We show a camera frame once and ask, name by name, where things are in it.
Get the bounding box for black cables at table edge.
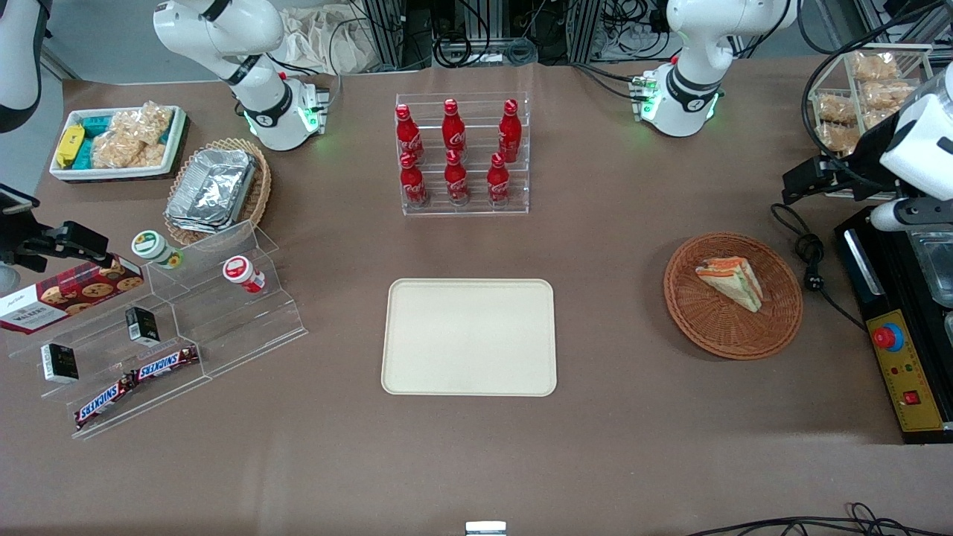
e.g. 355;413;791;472
683;502;953;536

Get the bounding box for metal pan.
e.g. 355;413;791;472
910;229;953;308

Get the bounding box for coiled black background cables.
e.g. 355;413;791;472
433;0;538;69

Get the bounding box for round brown wicker basket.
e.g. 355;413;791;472
663;232;804;361

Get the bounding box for black power cable with plug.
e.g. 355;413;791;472
770;202;869;333

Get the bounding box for stacked aluminium foil containers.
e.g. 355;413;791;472
165;148;258;235

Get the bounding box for triangular sandwich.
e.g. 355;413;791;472
695;257;765;313

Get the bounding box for clear acrylic stepped display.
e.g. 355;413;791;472
6;220;309;441

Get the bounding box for white wire snack rack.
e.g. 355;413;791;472
808;43;936;200

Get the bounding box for red Walkers cookie box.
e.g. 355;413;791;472
0;255;145;336

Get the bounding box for green lid cup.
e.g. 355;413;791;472
132;230;185;270

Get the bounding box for clear bag of fried snacks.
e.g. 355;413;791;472
817;95;858;125
815;123;861;156
858;80;915;112
851;52;900;83

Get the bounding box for black appliance with yellow panel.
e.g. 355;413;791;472
833;205;953;446

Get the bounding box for aluminium profile frame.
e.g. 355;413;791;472
360;0;605;72

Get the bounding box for yellow snack packet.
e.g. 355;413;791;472
56;124;86;169

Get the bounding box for red lid cup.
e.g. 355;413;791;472
223;255;267;294

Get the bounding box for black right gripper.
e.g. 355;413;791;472
0;216;114;274

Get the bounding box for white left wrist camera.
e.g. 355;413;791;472
870;197;953;233

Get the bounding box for beige rectangular tray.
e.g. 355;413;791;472
381;278;558;397

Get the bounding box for clear acrylic bottle rack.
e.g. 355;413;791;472
395;92;531;218

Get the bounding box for white cloth bag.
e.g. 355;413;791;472
277;6;374;77

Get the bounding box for black cables at arm base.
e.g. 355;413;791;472
572;63;650;102

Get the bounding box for Snickers bar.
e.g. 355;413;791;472
74;376;139;432
132;345;201;383

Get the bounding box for oval light wicker basket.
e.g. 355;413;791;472
164;138;273;247

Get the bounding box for red cola bottle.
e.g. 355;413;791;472
395;104;424;165
498;99;523;163
400;153;430;208
486;153;512;205
442;99;468;157
444;149;471;206

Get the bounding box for clear bag of rice crackers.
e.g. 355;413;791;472
91;100;174;170

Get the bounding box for small black box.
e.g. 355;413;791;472
40;342;80;385
124;306;161;347

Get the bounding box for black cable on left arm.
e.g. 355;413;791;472
799;0;953;183

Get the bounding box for white rectangular snack bin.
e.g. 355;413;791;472
49;105;188;183

